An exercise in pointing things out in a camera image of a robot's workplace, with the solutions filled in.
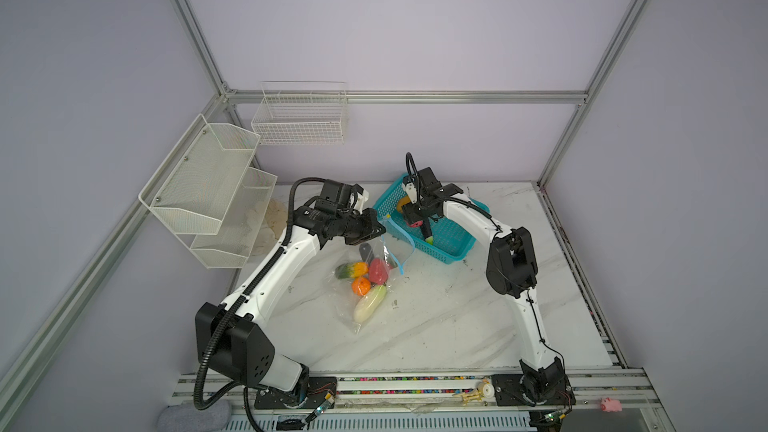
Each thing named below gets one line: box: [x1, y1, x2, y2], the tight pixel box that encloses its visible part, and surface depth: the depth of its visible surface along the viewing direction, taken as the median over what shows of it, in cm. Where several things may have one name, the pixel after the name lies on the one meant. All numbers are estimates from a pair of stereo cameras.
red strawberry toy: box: [369, 258, 389, 285], surface depth 87 cm
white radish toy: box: [354, 284, 387, 323], surface depth 86 cm
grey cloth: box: [156, 400, 231, 432], surface depth 69 cm
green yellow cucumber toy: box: [335, 262, 369, 279], surface depth 90 cm
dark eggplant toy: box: [420, 218, 434, 245], surface depth 106 cm
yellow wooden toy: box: [461, 378, 495, 406], surface depth 74 cm
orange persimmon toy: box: [351, 277, 371, 297], surface depth 90 cm
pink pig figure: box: [600, 397, 623, 413], surface depth 72 cm
